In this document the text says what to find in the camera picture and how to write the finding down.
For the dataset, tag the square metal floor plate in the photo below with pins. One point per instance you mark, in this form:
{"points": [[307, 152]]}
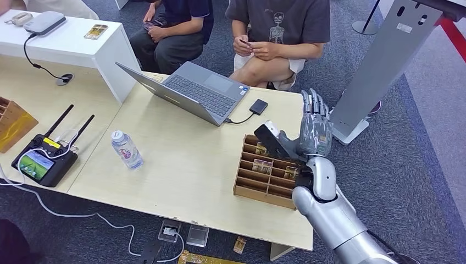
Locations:
{"points": [[197, 236]]}

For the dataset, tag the seated person's left hand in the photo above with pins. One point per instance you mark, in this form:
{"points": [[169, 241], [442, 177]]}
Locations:
{"points": [[267, 51]]}

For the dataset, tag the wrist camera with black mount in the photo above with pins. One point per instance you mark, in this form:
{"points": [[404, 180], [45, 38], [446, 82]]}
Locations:
{"points": [[269, 138]]}

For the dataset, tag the black remote controller with antennas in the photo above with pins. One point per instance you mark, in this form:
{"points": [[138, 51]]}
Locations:
{"points": [[47, 167]]}

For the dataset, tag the gold sheet on floor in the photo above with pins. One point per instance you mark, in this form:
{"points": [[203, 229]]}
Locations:
{"points": [[198, 259]]}

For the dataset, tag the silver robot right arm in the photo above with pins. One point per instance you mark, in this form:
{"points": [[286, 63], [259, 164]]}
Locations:
{"points": [[335, 218]]}

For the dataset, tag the white furniture leg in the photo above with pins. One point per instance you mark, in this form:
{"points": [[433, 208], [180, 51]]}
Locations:
{"points": [[121, 3]]}

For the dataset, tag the dark-outfit person's right hand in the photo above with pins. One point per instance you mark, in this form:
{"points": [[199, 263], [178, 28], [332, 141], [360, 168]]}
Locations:
{"points": [[149, 15]]}

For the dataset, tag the dark-outfit person's left forearm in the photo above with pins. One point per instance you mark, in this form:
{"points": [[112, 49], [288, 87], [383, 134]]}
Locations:
{"points": [[182, 27]]}

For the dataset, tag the dark beam above stand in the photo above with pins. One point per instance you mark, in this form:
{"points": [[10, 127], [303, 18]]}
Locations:
{"points": [[451, 9]]}

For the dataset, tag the black pole with round base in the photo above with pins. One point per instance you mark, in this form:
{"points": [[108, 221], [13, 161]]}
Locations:
{"points": [[364, 28]]}

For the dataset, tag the person in pale outfit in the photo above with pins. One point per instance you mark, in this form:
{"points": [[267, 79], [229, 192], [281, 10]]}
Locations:
{"points": [[58, 7]]}

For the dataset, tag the printed card on shelf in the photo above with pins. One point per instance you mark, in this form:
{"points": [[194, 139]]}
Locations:
{"points": [[96, 31]]}

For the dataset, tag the person in skeleton print shirt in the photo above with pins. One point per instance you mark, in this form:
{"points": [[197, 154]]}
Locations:
{"points": [[280, 18]]}

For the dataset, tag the small beige device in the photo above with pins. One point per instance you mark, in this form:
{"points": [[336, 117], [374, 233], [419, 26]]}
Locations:
{"points": [[22, 18]]}

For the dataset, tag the person in dark outfit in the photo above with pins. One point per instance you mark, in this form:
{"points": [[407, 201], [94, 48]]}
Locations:
{"points": [[178, 47]]}

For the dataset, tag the seated person's right forearm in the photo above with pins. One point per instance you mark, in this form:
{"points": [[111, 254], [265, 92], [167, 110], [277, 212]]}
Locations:
{"points": [[238, 29]]}

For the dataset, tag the black object on floor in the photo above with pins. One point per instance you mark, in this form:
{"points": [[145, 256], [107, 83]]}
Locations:
{"points": [[146, 254]]}

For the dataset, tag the printed card on floor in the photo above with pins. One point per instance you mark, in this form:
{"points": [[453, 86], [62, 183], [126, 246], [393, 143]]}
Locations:
{"points": [[239, 245]]}

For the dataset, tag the red strip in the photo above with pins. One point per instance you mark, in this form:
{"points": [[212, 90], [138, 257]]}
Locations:
{"points": [[453, 36]]}

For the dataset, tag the clear plastic water bottle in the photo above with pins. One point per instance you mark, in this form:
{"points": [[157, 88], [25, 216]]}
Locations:
{"points": [[127, 150]]}

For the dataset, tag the white desk riser shelf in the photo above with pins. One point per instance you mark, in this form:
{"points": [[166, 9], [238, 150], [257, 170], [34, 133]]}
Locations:
{"points": [[65, 47]]}

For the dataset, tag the dark-outfit person's left hand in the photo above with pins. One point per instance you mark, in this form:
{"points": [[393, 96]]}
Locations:
{"points": [[157, 35]]}

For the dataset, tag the grey rounded flat device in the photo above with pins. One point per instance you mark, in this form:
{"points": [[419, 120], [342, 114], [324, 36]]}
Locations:
{"points": [[44, 22]]}

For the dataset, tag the seated person's left forearm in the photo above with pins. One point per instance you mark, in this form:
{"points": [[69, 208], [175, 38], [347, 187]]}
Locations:
{"points": [[302, 51]]}

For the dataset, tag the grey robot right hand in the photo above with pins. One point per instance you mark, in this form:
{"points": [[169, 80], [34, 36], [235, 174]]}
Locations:
{"points": [[316, 131]]}

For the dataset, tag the black external drive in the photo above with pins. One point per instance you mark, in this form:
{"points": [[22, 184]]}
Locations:
{"points": [[259, 107]]}

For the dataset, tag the leaning grey metal stand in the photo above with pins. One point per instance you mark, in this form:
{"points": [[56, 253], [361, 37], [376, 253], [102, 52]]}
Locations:
{"points": [[382, 69]]}

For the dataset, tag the grey open laptop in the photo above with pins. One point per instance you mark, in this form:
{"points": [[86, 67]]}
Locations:
{"points": [[198, 93]]}

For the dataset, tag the wooden slotted card holder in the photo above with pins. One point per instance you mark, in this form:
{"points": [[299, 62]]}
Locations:
{"points": [[255, 186]]}

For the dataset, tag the wooden box with gold sheet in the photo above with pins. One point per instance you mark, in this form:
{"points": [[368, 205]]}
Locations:
{"points": [[14, 125]]}

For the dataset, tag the seated person's right hand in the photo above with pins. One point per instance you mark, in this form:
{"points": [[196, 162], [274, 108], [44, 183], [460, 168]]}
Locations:
{"points": [[241, 48]]}

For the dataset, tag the floor socket box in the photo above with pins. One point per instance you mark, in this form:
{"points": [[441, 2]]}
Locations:
{"points": [[169, 231]]}

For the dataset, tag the printed yellow-green card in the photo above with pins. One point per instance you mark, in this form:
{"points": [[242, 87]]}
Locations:
{"points": [[262, 166], [261, 149], [291, 172]]}

